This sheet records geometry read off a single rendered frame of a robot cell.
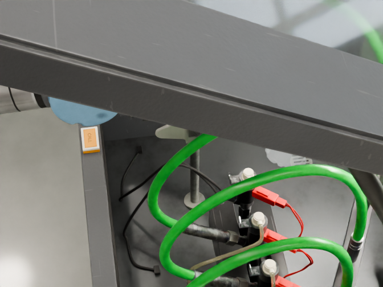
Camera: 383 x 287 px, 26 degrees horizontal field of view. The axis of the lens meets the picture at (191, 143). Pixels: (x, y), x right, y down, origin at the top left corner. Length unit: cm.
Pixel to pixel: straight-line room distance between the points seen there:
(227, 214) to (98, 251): 22
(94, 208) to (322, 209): 44
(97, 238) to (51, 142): 135
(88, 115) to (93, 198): 63
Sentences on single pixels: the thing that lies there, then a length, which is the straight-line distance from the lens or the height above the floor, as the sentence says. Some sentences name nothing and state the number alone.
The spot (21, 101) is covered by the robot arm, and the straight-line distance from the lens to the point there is 84.
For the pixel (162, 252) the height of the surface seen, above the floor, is 120.
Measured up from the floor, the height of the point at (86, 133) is 96.
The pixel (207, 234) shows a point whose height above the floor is 109.
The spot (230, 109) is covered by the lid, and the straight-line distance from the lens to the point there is 54.
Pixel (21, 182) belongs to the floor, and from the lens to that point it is 266.
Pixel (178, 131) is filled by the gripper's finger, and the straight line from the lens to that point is 112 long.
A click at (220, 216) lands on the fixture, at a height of 98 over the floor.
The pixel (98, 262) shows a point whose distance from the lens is 138.
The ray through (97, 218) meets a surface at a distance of 142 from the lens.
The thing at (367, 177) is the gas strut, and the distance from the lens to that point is 72.
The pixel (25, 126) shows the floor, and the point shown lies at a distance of 279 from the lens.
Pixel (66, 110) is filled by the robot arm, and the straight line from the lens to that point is 82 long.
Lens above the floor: 215
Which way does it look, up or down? 53 degrees down
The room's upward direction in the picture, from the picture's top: straight up
